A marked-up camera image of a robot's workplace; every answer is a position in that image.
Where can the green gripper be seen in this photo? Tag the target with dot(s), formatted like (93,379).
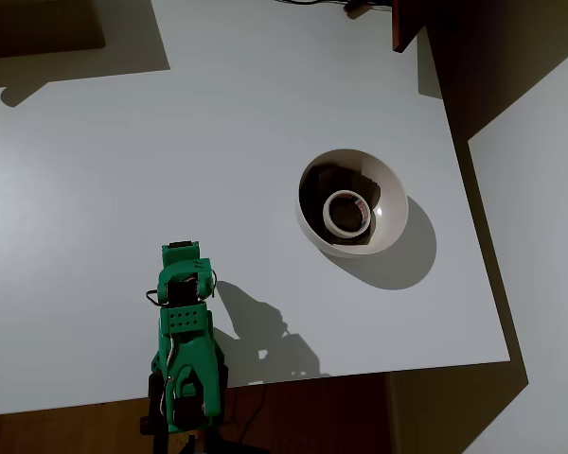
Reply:
(180,252)

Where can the beige masking tape roll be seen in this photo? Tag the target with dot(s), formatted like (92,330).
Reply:
(326,214)

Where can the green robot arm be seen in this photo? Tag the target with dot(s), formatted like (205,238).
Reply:
(194,354)

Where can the black table clamp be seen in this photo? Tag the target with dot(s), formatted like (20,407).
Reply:
(223,378)
(154,392)

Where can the beige bowl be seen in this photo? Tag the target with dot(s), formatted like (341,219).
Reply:
(388,189)

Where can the dark furniture block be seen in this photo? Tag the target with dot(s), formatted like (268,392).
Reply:
(38,23)

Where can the red-brown wooden board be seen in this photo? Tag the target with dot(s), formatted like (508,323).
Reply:
(402,28)

